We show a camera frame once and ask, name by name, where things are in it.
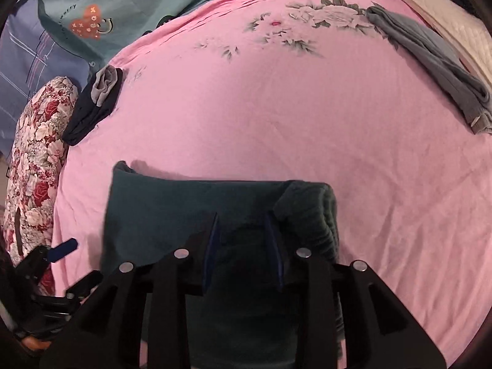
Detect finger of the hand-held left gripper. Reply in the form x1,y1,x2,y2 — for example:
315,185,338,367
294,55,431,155
65,270,105,305
47,237,80,263

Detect blue striped pillow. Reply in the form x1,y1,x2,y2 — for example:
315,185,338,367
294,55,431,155
0,0,101,154

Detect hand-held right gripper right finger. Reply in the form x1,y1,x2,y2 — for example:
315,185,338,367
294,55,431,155
264,212,448,369

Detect grey pants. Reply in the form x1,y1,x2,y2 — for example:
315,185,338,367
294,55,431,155
365,6,492,136

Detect beige quilted cushion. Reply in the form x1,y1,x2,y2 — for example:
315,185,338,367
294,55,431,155
382,0,492,89

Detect dark green pants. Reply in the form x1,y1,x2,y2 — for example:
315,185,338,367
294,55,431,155
101,161,341,369

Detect navy folded pants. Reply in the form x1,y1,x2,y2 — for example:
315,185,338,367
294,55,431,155
61,65,124,147

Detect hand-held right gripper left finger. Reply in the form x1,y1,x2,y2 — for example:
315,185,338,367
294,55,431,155
38,212,220,369

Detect pink floral bedsheet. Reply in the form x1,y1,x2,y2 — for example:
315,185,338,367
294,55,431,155
50,0,492,369

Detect red floral quilt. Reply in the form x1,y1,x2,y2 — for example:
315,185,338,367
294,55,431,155
4,77,79,296

